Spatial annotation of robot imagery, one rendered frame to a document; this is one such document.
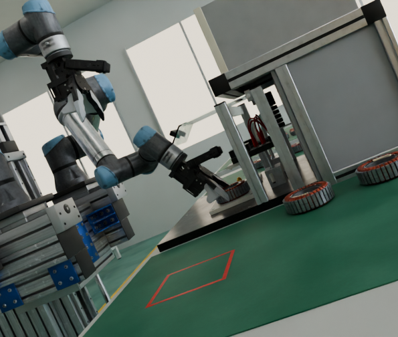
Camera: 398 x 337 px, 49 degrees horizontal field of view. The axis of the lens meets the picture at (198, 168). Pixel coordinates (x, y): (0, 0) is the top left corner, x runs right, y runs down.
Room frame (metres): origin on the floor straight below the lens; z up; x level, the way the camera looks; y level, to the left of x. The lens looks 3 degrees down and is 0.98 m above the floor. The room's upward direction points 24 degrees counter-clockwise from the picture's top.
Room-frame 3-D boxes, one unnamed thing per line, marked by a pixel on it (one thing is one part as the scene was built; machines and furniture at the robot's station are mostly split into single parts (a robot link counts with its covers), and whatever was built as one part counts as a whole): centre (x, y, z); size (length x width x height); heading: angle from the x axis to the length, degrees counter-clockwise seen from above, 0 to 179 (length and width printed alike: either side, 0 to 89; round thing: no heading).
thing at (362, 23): (1.40, -0.40, 1.09); 0.68 x 0.44 x 0.05; 167
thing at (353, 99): (1.06, -0.41, 0.91); 0.28 x 0.03 x 0.32; 77
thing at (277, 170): (1.32, -0.21, 0.80); 0.07 x 0.05 x 0.06; 167
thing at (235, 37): (1.38, -0.40, 1.22); 0.44 x 0.39 x 0.20; 167
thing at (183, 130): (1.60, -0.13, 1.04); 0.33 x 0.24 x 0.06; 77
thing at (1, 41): (1.25, 0.31, 1.45); 0.11 x 0.11 x 0.08; 71
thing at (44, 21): (1.21, 0.22, 1.45); 0.09 x 0.08 x 0.11; 71
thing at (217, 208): (1.35, -0.06, 0.78); 0.15 x 0.15 x 0.01; 77
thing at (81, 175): (1.98, 0.55, 1.09); 0.15 x 0.15 x 0.10
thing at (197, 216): (1.46, -0.11, 0.76); 0.64 x 0.47 x 0.02; 167
